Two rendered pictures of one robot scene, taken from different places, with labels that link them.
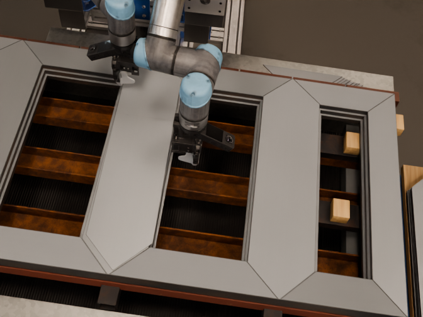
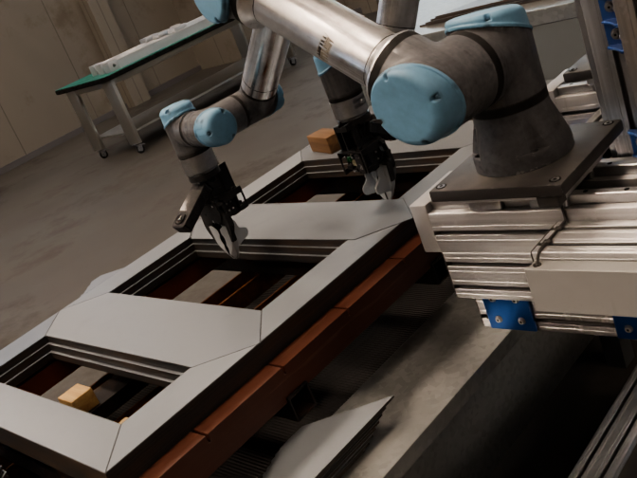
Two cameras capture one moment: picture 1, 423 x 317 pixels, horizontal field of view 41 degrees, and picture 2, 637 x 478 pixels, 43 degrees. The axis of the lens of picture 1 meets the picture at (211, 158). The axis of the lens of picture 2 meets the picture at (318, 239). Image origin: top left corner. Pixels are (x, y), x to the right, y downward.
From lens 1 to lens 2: 2.60 m
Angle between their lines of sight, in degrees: 95
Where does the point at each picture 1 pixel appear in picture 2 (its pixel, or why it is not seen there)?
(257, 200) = (147, 300)
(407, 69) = not seen: outside the picture
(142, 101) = (348, 215)
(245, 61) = (439, 394)
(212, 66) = (190, 119)
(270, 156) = (178, 312)
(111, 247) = not seen: hidden behind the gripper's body
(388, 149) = (52, 432)
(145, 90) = (362, 215)
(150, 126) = (309, 224)
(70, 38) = not seen: hidden behind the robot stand
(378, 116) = (100, 435)
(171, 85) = (352, 232)
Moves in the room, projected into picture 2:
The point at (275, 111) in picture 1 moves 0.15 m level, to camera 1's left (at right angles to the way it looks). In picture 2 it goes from (227, 320) to (280, 278)
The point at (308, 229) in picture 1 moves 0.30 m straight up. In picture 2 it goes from (78, 335) to (10, 211)
